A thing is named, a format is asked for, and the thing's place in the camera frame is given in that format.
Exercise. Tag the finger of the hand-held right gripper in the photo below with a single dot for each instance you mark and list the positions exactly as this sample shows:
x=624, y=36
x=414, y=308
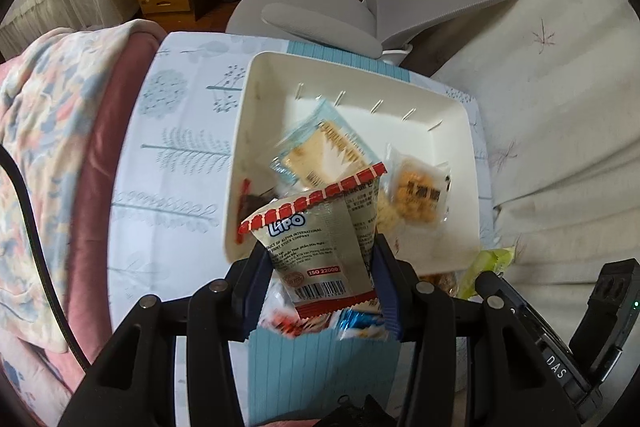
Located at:
x=510, y=302

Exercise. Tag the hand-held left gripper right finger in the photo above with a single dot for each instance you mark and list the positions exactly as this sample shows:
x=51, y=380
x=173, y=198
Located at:
x=387, y=292

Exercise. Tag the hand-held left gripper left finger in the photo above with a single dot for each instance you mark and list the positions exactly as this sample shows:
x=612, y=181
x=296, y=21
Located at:
x=257, y=292

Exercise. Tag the red trimmed white snack packet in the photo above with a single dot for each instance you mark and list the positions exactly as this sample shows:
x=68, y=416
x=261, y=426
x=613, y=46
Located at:
x=320, y=252

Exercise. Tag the dark brown snack packet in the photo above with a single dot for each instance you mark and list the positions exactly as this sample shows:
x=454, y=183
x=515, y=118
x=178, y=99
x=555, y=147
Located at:
x=252, y=204

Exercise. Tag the yellow pastry packet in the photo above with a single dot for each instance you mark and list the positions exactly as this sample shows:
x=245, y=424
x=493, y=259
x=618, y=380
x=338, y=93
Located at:
x=415, y=194

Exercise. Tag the light blue cracker packet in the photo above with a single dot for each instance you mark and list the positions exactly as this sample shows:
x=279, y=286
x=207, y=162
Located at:
x=320, y=152

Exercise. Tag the white plastic bin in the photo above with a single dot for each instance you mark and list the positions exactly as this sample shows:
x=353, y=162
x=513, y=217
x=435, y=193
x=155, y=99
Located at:
x=360, y=87

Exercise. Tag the shiny blue snack packet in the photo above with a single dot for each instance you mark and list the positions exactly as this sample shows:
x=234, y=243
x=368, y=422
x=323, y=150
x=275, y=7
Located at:
x=357, y=322

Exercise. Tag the green yellow snack packet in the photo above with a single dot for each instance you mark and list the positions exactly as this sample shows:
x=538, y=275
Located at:
x=487, y=264

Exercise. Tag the clear nut snack packet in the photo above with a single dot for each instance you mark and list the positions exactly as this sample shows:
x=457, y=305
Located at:
x=442, y=279

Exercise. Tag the light blue printed tablecloth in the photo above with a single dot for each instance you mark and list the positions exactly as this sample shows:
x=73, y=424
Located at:
x=175, y=157

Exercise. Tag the white bed sheet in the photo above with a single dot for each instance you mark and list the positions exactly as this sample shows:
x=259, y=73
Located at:
x=550, y=107

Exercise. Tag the floral blanket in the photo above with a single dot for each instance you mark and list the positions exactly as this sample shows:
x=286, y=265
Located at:
x=45, y=107

